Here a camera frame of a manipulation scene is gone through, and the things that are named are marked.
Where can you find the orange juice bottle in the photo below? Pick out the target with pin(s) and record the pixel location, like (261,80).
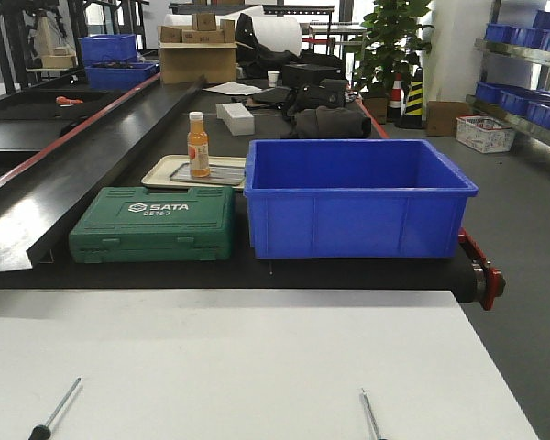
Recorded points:
(198,146)

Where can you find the white paper cup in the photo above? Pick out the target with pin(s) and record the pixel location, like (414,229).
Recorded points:
(273,77)

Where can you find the green black screwdriver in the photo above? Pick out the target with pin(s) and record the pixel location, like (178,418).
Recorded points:
(371,416)
(43,431)

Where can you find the red conveyor end bracket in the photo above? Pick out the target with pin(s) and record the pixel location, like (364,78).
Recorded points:
(490,282)

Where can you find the beige plastic tray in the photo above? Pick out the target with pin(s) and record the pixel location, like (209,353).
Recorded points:
(172,172)

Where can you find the dark grey cloth bundle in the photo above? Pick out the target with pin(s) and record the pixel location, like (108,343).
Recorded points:
(329,123)

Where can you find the large cardboard box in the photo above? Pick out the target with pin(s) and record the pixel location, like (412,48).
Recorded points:
(186,62)

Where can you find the white red plastic basket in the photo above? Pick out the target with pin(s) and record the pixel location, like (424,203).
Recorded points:
(484,134)

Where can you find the large blue plastic bin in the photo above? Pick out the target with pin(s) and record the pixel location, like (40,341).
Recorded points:
(353,198)

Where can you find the white rectangular box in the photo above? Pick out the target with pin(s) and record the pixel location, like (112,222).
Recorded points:
(239,121)

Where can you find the yellow black traffic cone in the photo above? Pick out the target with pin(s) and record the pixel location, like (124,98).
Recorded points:
(412,115)

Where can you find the blue bin far left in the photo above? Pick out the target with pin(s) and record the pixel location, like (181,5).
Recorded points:
(121,78)

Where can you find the green potted plant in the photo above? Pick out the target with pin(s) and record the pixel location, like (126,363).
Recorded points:
(391,44)

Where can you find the green SATA tool case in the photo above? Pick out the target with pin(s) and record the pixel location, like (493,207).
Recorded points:
(132,224)

